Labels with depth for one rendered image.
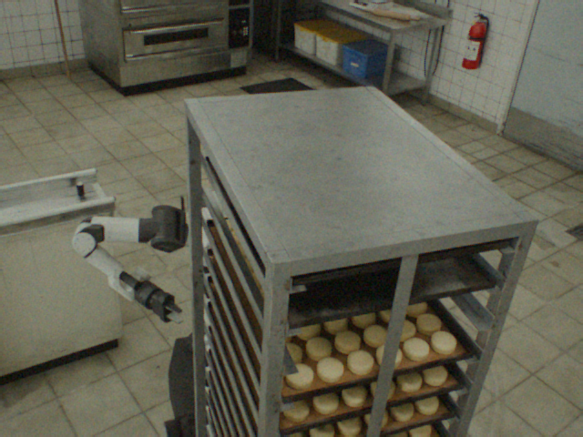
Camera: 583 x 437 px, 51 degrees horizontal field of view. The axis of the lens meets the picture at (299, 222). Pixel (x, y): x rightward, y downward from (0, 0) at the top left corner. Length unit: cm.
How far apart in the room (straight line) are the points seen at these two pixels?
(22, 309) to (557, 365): 273
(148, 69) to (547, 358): 448
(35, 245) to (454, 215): 212
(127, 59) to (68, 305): 348
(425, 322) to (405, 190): 32
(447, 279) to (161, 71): 546
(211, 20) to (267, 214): 557
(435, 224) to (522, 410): 240
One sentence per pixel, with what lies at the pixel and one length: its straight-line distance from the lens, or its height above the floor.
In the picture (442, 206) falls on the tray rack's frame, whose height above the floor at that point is 182.
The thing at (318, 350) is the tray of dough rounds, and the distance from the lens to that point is 120.
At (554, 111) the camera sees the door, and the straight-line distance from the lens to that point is 589.
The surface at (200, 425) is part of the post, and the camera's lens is 209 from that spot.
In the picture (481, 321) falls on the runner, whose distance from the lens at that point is 124.
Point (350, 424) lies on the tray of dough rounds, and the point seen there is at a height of 133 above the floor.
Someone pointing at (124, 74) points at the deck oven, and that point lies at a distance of 625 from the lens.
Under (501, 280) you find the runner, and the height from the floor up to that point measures 169.
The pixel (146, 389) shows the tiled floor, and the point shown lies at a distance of 318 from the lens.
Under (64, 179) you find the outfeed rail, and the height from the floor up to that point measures 89.
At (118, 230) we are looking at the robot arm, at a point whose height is 110.
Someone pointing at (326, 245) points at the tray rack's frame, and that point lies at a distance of 94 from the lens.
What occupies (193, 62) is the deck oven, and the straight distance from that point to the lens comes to 655.
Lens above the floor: 235
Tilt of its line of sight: 33 degrees down
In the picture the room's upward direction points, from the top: 5 degrees clockwise
